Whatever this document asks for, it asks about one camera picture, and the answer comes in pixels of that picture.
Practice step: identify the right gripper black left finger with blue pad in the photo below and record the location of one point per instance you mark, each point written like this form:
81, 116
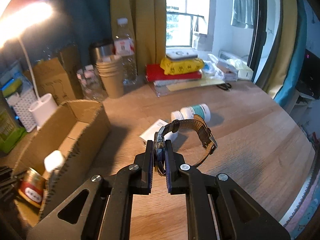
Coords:
101, 207

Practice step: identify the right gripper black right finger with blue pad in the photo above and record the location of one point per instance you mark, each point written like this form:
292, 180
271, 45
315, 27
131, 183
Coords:
217, 207

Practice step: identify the brown strap wristwatch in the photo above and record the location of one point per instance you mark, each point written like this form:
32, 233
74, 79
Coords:
194, 138

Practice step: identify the white earbuds case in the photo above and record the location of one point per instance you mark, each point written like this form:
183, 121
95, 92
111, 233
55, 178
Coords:
53, 161

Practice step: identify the open cardboard box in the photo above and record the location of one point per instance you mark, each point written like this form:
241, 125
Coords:
78, 130

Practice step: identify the red gold tin can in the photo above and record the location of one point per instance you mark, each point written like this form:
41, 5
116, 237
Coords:
32, 187

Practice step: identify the black phone stand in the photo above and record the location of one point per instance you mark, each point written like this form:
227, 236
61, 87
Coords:
8, 184

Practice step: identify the white pill bottle teal label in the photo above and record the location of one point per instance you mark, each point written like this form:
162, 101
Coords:
188, 112

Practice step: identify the green tea package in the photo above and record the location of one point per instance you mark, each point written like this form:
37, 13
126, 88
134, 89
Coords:
10, 131

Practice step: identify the clear jar with stickers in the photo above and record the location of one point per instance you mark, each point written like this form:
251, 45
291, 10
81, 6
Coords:
90, 84

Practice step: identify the black scissors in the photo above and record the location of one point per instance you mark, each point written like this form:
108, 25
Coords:
224, 86

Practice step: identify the yellow envelope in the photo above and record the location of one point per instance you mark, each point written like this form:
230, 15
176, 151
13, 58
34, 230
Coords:
164, 90

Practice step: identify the white plastic basket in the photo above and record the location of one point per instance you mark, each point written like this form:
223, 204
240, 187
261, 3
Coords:
20, 104

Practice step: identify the stack of paper cups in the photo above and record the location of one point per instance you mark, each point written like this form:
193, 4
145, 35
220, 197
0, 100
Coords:
111, 72

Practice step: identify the white boxes pile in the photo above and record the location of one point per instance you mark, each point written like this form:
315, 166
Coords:
229, 70

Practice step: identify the brown cardboard carton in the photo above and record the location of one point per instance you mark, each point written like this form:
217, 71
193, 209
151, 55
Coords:
57, 76

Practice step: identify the yellow wet wipes pack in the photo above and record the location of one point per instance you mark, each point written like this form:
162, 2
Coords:
181, 67

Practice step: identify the green yellow sponge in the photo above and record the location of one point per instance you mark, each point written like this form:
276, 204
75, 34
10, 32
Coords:
11, 87

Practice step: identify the steel thermos cup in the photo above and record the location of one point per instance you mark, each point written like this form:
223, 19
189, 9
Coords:
100, 49

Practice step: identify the white device on wipes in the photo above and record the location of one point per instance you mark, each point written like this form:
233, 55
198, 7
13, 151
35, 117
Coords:
183, 54

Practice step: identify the clear water bottle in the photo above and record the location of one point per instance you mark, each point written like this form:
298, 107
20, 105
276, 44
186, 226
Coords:
125, 47

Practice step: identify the white desk lamp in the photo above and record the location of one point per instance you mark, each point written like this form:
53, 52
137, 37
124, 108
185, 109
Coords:
13, 27

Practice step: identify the yellow curtain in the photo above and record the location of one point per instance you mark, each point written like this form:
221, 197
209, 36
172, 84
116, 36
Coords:
147, 23

